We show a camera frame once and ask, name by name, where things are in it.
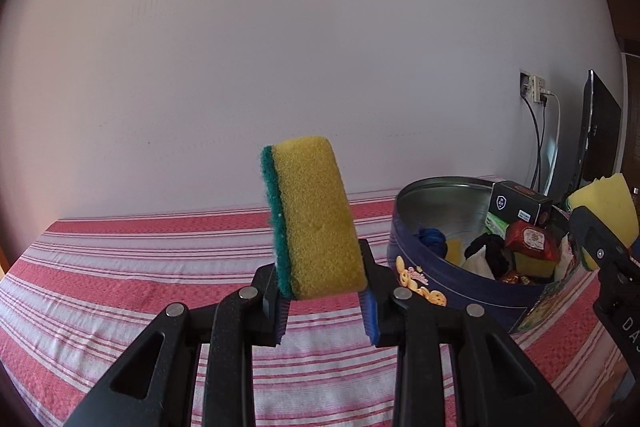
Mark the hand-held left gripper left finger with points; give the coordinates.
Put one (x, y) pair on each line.
(280, 322)

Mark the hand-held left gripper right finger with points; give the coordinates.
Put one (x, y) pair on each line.
(370, 319)

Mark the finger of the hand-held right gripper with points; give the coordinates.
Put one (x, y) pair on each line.
(636, 250)
(597, 242)

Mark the bright red snack packet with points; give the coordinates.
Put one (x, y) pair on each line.
(530, 239)

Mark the dark red gold snack packet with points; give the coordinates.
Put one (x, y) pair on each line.
(515, 278)

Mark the small black cardboard box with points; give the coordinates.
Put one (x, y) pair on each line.
(515, 202)

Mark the blue round cookie tin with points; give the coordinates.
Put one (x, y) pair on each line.
(465, 302)

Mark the blue cloth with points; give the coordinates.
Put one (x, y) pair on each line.
(432, 238)

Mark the green wet wipes pack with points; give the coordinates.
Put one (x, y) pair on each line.
(495, 223)

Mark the red striped cloth desktop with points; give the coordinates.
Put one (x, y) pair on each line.
(125, 267)

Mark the black flat monitor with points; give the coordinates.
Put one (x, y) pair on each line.
(600, 132)

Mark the brown wooden door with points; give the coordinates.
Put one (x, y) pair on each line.
(631, 107)

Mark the white plug adapter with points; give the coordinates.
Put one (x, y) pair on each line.
(540, 89)

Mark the wall outlet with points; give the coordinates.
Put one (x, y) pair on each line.
(525, 84)

